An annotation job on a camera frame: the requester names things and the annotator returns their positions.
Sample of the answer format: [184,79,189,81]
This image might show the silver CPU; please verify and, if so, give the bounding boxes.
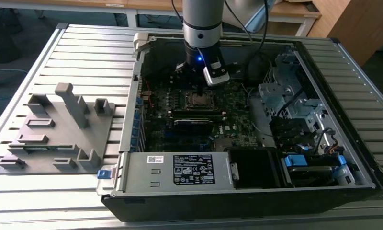
[192,92,213,106]

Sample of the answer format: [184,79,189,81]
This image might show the CPU socket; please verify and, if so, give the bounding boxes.
[184,90,220,111]

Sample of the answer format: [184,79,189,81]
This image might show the RAM slot white clips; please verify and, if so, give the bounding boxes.
[168,110,228,115]

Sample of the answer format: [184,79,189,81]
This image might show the RAM slot black clips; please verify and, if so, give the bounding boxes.
[172,113,225,117]

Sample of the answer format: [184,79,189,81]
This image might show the silver metal drive cage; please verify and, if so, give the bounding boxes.
[257,45,333,144]

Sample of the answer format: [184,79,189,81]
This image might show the black graphics card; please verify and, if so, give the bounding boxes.
[173,118,215,144]

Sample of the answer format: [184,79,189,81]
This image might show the green motherboard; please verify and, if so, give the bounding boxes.
[140,76,267,153]

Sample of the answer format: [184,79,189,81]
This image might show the dark chipset heatsink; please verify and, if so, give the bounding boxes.
[216,138,235,151]

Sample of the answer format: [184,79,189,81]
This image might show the black plastic disk bay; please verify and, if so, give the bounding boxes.
[271,117,317,154]

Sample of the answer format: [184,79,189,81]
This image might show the grey parts rack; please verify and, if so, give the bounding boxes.
[0,82,117,173]

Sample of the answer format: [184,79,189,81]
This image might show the silver power supply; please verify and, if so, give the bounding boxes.
[113,151,240,192]

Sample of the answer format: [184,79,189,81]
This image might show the hard disk in blue carrier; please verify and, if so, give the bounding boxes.
[282,154,356,188]

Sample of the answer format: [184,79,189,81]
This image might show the wooden cabinet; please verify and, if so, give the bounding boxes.
[308,0,383,67]

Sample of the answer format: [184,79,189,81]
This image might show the green RAM stick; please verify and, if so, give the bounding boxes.
[23,145,60,153]

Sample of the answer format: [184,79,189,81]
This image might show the black PC case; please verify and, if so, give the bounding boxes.
[96,32,383,222]

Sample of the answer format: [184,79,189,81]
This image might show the grey case handle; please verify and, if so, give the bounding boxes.
[132,32,157,58]

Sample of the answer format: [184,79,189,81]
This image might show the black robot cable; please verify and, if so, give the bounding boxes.
[224,0,272,70]

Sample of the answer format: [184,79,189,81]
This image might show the wooden desk white frame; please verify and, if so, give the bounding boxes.
[0,0,131,27]
[128,0,322,36]

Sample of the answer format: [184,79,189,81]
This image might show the coloured wire bundle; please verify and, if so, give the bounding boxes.
[325,140,345,155]

